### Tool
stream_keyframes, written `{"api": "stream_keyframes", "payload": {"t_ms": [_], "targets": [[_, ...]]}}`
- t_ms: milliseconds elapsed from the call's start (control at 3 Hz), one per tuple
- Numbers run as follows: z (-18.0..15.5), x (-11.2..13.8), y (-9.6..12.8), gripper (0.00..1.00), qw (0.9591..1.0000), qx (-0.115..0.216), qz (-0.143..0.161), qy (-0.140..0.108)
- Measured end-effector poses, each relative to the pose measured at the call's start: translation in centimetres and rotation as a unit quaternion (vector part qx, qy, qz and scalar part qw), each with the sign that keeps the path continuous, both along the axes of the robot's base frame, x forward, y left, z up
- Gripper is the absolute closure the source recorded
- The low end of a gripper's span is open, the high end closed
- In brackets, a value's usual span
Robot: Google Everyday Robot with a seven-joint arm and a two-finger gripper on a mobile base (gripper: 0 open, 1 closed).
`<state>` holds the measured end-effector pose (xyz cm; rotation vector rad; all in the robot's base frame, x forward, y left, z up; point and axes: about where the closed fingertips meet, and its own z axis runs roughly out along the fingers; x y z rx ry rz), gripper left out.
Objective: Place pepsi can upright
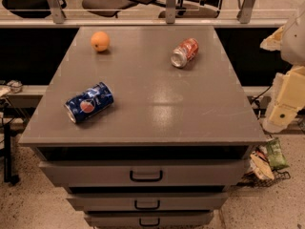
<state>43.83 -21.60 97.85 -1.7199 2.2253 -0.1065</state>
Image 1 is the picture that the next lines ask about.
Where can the small cluttered object left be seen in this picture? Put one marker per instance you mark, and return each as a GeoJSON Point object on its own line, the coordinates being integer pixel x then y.
{"type": "Point", "coordinates": [12, 87]}

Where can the tan snack bag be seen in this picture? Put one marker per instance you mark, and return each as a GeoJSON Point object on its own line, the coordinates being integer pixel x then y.
{"type": "Point", "coordinates": [262, 169]}

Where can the bottom grey drawer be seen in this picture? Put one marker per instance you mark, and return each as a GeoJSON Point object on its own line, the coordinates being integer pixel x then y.
{"type": "Point", "coordinates": [148, 219]}

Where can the grey drawer cabinet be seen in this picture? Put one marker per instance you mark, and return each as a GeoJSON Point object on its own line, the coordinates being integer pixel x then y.
{"type": "Point", "coordinates": [159, 112]}

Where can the dark office chair middle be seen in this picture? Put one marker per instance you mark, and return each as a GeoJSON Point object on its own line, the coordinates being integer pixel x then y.
{"type": "Point", "coordinates": [107, 8]}

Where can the blue pepsi can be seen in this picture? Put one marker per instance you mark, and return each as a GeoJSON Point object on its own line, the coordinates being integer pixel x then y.
{"type": "Point", "coordinates": [89, 103]}

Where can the grey drawer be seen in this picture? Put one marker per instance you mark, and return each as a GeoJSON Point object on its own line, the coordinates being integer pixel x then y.
{"type": "Point", "coordinates": [131, 173]}
{"type": "Point", "coordinates": [147, 201]}
{"type": "Point", "coordinates": [148, 219]}

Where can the orange fruit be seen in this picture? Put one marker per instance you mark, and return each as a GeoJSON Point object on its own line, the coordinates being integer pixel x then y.
{"type": "Point", "coordinates": [100, 41]}

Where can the black stand left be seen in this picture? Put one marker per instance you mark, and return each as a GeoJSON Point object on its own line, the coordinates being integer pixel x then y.
{"type": "Point", "coordinates": [5, 153]}

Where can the dark office chair left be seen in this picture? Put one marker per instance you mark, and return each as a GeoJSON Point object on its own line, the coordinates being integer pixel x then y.
{"type": "Point", "coordinates": [32, 8]}

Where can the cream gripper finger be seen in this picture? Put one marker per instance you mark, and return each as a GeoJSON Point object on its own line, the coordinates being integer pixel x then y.
{"type": "Point", "coordinates": [273, 41]}
{"type": "Point", "coordinates": [288, 98]}

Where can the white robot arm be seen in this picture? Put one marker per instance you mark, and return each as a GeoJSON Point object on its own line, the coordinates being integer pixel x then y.
{"type": "Point", "coordinates": [293, 39]}

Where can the orange red soda can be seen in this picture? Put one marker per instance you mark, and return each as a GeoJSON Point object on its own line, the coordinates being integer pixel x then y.
{"type": "Point", "coordinates": [184, 52]}

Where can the top grey drawer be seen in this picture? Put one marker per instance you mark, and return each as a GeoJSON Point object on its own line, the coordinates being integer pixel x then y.
{"type": "Point", "coordinates": [131, 173]}

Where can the metal railing frame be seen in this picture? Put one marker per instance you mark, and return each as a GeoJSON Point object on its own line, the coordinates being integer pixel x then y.
{"type": "Point", "coordinates": [267, 13]}

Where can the green snack bag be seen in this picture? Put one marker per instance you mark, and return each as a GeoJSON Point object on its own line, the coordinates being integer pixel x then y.
{"type": "Point", "coordinates": [275, 156]}

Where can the middle grey drawer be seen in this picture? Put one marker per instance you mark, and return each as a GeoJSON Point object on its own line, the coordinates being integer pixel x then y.
{"type": "Point", "coordinates": [147, 201]}

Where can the wire basket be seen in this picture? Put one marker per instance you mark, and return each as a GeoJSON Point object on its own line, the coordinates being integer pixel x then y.
{"type": "Point", "coordinates": [253, 181]}

